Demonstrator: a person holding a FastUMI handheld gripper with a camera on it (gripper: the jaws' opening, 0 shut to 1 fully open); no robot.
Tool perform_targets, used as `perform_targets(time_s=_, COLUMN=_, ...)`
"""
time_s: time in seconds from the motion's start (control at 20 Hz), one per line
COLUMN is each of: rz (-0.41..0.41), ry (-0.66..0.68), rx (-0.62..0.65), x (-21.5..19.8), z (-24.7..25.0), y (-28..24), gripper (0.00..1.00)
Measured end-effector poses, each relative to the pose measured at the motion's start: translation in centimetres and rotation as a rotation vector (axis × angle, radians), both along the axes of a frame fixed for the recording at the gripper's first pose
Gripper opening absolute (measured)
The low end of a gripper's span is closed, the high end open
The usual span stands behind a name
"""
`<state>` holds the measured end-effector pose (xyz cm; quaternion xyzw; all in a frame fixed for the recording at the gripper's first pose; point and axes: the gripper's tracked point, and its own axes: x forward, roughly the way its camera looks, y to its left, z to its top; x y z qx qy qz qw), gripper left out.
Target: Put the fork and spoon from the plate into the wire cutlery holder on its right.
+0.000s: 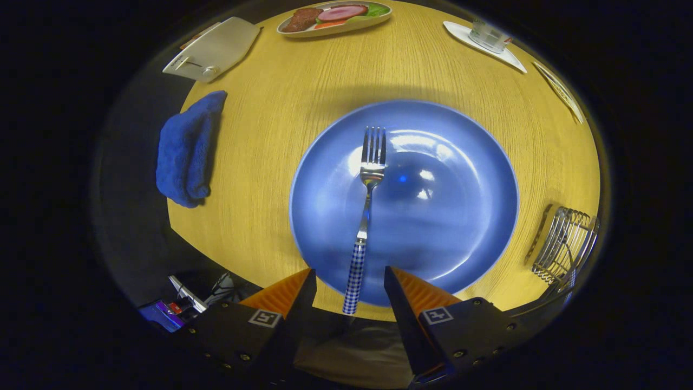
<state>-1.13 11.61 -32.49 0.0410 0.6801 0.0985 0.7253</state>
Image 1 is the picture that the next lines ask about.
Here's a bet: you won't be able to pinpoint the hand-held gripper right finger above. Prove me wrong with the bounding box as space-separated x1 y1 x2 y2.
384 265 534 388

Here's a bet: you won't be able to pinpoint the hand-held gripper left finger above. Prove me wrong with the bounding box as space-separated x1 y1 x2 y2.
184 268 317 380

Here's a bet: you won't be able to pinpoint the checkered handle fork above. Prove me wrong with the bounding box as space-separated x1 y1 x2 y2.
342 126 388 316

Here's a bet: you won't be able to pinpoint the person's leg in khaki trousers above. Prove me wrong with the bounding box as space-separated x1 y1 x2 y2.
292 317 415 389

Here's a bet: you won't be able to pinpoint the black and white patterned cloth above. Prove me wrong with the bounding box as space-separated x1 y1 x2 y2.
208 272 236 304

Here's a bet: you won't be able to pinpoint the blue round plate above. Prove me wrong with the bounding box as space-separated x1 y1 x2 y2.
289 99 520 308

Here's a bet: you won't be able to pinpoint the white flat device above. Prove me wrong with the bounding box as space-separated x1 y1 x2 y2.
168 275 209 314

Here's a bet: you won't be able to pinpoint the phone with lit screen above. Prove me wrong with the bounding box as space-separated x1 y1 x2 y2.
138 301 187 333

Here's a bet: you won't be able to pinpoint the blue folded cloth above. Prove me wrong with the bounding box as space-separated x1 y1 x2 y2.
155 90 228 209

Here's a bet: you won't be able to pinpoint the white divided spice dish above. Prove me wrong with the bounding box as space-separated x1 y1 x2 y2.
532 61 585 124

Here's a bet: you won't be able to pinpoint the white toaster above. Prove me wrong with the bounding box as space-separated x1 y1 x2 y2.
162 16 261 84

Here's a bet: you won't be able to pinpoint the white square coaster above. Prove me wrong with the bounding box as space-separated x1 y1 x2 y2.
443 21 528 74

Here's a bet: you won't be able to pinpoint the white drink bottle green label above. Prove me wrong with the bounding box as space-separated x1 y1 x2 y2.
469 16 512 54

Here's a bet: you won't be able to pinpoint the grey plate of food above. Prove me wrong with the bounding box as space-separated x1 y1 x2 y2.
277 1 393 38

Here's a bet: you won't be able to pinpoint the brown toast slices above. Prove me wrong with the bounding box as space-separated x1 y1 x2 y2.
180 23 220 50

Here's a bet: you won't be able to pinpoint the thin grey curved rail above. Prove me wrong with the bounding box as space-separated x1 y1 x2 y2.
504 290 576 319

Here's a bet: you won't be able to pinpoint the metal wire basket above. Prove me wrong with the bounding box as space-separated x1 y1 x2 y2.
524 204 600 296

